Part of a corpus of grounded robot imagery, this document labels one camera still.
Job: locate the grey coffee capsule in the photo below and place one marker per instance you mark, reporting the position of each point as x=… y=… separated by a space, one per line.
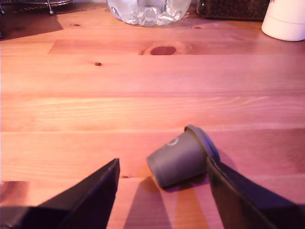
x=178 y=162

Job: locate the clear jar with coffee beans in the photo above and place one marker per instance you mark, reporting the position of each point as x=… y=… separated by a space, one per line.
x=233 y=9

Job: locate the white insulated bottle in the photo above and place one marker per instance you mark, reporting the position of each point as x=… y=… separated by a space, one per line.
x=283 y=23

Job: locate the large clear water bottle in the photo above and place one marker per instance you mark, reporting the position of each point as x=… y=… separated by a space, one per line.
x=147 y=12

